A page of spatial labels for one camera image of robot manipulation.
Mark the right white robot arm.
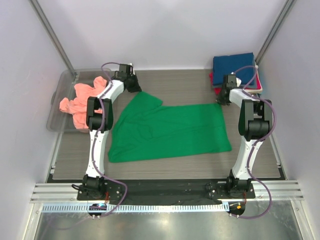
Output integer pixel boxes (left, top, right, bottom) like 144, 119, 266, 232
217, 73, 276, 198

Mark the salmon pink t shirt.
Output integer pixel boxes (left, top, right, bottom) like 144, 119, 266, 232
59, 76, 108, 130

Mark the aluminium extrusion rail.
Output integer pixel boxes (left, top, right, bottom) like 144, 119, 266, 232
30, 180, 304, 203

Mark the folded blue t shirt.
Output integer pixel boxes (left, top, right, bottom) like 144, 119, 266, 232
212, 52, 255, 86

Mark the slotted cable duct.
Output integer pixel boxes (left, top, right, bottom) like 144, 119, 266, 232
42, 202, 229, 214

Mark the left corner aluminium post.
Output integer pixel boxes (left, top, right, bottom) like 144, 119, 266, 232
28, 0, 77, 78

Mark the corner aluminium post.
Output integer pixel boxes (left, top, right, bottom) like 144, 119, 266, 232
28, 0, 77, 78
255, 0, 297, 66

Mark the folded red t shirt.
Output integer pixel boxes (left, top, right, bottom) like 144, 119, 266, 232
208, 72, 261, 96

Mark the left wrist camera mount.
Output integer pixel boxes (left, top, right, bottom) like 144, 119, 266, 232
129, 63, 135, 75

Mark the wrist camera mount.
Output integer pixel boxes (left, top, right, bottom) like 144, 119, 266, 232
129, 63, 135, 75
231, 72, 242, 87

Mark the folded cream t shirt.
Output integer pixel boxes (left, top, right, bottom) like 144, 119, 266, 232
245, 64, 263, 94

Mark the green t shirt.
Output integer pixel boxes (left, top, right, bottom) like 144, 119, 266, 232
108, 92, 232, 163

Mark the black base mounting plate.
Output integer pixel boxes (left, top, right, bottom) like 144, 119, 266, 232
72, 177, 255, 205

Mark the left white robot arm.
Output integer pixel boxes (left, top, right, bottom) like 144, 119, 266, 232
79, 62, 142, 196

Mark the right corner aluminium post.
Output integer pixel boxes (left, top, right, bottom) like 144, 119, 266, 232
255, 0, 297, 66

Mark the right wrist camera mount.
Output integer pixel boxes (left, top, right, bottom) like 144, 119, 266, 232
231, 72, 242, 87

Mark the clear plastic bin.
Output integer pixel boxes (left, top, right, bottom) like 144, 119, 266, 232
46, 67, 113, 133

